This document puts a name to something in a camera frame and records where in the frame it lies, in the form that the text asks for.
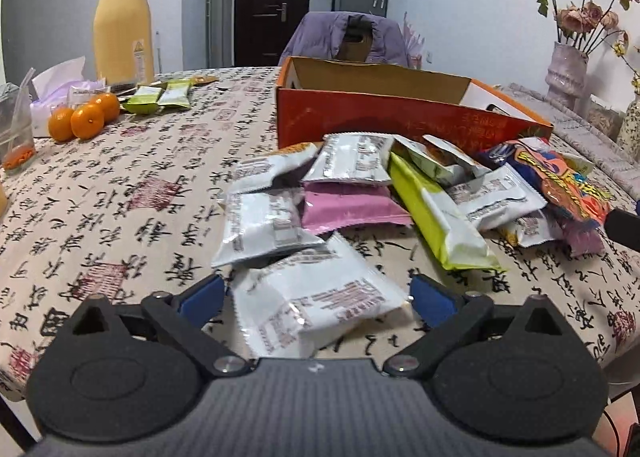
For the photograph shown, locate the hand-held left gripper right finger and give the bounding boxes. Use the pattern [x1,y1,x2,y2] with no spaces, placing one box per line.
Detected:
[381,273,569,381]

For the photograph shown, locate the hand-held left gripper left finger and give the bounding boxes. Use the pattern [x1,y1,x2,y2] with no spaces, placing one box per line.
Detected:
[65,273,252,379]

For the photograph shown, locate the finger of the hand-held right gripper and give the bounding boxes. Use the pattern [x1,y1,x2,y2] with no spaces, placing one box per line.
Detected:
[604,202,640,254]

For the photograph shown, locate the long green snack packet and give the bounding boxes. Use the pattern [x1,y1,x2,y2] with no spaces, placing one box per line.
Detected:
[387,152,508,274]

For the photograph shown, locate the large white foil packet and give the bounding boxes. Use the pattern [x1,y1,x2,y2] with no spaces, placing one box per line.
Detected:
[234,232,410,359]

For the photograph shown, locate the small green white packet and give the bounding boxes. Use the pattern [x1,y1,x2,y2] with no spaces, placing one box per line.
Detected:
[391,135,463,186]

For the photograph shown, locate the orange cardboard box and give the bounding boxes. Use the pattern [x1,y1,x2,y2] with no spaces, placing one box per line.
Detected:
[276,56,555,152]

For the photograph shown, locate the pink snack packet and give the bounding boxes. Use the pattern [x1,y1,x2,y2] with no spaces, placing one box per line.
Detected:
[562,219,607,259]
[301,181,413,235]

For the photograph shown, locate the colourful blue orange snack bag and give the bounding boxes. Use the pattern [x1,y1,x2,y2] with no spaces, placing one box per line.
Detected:
[475,137,615,228]

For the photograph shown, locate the pile of white snack packets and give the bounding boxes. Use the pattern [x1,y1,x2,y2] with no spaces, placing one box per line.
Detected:
[212,133,566,269]

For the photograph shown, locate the floral patterned vase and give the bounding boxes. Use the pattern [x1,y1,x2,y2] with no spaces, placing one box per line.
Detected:
[616,89,640,162]

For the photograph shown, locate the clear storage jar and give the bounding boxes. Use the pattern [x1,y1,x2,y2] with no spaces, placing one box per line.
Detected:
[587,94,626,142]

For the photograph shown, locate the calligraphy print tablecloth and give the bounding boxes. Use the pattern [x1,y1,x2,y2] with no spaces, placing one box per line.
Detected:
[0,66,640,403]

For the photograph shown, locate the small white orange packet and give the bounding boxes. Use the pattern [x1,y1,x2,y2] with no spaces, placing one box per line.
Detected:
[422,134,493,180]

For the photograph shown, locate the pink ceramic vase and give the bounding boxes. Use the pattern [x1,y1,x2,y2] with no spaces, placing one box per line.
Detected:
[545,41,590,110]

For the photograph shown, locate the yellow flower branches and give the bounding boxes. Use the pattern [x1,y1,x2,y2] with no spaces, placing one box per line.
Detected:
[612,32,640,92]

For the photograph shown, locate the orange mandarin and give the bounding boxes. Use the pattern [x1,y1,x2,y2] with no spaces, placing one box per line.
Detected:
[48,108,76,142]
[92,93,121,122]
[70,103,105,140]

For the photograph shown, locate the clear plastic cup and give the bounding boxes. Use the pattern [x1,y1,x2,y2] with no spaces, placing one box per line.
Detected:
[0,68,37,175]

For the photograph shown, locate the lilac tissue pack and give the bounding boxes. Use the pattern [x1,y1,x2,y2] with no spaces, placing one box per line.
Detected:
[29,57,112,126]

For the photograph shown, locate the wooden chair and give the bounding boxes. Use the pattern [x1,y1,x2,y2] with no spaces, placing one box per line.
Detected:
[342,19,373,62]

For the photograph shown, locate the purple padded jacket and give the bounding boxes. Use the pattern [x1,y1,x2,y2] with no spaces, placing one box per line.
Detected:
[278,11,426,70]

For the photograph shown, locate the yellow bottle with grey cap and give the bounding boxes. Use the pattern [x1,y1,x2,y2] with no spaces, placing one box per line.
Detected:
[93,0,156,88]

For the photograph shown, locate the dark brown entrance door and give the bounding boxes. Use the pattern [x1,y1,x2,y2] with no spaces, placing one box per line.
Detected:
[235,0,312,68]

